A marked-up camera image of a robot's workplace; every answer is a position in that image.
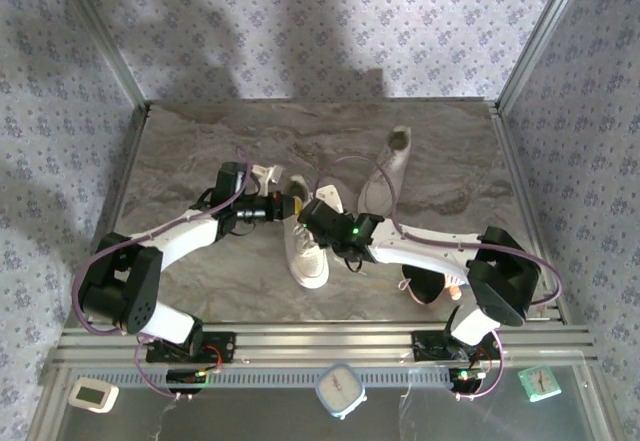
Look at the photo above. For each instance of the aluminium frame post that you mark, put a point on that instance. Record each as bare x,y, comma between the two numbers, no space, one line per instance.
552,11
105,36

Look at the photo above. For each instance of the white digital timer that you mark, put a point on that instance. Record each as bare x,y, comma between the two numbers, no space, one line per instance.
92,395

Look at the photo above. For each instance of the green alarm clock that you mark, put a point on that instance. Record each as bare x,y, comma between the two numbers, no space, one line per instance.
540,385

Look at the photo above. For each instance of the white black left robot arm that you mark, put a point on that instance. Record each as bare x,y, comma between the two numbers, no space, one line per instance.
185,241

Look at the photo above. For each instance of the white leather sneaker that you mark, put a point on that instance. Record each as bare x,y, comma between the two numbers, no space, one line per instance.
307,266
400,156

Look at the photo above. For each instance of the aluminium mounting rail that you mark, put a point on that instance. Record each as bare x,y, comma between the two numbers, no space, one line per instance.
325,343

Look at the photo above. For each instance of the black controller board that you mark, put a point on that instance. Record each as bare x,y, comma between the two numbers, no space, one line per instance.
467,378
185,378

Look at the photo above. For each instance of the aluminium table edge rail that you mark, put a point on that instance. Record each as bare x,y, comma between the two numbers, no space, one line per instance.
126,163
520,186

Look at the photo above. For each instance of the blue-rimmed square white clock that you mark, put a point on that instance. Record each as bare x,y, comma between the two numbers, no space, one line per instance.
340,386

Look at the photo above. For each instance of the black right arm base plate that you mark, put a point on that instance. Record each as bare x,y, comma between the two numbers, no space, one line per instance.
425,348

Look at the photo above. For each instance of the plush doll with black hat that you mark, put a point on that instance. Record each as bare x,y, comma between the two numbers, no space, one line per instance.
425,286

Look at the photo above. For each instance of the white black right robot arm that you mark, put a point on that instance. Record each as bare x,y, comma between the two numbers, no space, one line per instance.
425,257

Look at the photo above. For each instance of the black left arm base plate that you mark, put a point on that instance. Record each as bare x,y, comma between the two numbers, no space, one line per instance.
227,348

